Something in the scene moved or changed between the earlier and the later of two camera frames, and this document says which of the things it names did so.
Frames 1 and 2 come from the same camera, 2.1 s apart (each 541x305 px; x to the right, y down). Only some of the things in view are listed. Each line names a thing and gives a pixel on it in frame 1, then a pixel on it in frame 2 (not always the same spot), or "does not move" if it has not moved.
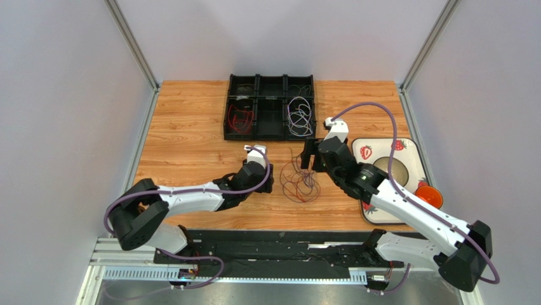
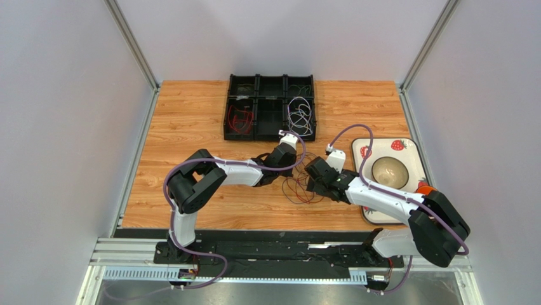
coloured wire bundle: x=299 y=185 does not move
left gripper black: x=267 y=187 → x=288 y=173
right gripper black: x=317 y=155 → x=317 y=172
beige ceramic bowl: x=399 y=170 does not move
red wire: x=240 y=120 does not move
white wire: x=299 y=113 does not move
